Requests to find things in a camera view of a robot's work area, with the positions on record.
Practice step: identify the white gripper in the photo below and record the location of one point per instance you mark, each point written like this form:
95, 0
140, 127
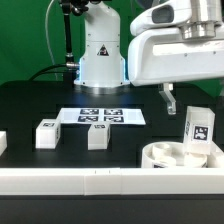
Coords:
162, 56

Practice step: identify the white round stool seat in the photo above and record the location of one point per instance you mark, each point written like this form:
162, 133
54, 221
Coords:
171, 155

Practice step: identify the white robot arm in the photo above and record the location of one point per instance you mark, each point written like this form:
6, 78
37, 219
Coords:
102, 68

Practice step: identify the white sheet with tags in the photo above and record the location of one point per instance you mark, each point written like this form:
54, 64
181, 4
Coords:
111, 115

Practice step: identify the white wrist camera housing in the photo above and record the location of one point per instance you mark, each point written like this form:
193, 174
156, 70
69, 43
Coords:
170, 13

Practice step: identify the black camera stand pole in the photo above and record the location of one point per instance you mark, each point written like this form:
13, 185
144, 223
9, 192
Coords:
68, 76

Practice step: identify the white front fence wall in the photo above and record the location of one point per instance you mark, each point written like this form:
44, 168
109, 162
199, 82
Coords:
110, 181

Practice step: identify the white left fence wall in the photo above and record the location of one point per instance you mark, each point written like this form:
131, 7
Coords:
3, 141

